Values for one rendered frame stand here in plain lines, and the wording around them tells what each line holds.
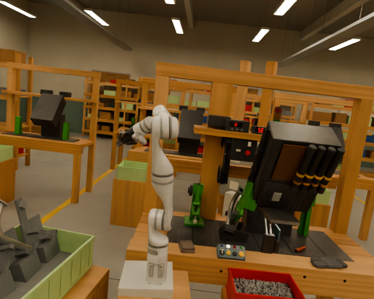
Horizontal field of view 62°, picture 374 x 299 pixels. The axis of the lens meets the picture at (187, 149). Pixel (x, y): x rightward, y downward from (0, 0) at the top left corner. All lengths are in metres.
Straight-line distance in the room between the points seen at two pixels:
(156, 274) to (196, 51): 10.90
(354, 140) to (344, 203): 0.45
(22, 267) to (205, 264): 0.87
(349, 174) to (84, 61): 11.28
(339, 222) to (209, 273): 1.15
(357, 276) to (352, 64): 11.45
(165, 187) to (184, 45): 10.89
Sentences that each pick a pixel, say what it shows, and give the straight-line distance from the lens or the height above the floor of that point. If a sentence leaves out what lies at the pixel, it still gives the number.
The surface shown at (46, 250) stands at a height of 0.91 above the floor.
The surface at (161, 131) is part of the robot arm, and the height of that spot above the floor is 1.58.
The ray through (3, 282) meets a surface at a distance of 1.56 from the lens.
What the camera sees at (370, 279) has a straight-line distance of 2.06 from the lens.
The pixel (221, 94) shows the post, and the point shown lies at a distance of 2.16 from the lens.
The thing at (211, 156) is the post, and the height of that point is 1.34.
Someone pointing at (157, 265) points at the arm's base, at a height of 0.98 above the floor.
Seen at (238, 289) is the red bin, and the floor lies 0.88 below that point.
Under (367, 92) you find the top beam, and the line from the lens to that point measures 2.47.
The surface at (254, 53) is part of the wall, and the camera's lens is 12.13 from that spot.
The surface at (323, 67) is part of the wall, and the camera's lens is 12.69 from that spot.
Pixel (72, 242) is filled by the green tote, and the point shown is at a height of 0.90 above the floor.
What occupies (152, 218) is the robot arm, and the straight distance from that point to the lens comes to 1.38.
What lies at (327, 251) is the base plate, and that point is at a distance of 2.18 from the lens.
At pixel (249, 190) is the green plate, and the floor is 1.23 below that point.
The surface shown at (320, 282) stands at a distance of 1.96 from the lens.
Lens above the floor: 1.71
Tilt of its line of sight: 9 degrees down
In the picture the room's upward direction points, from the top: 7 degrees clockwise
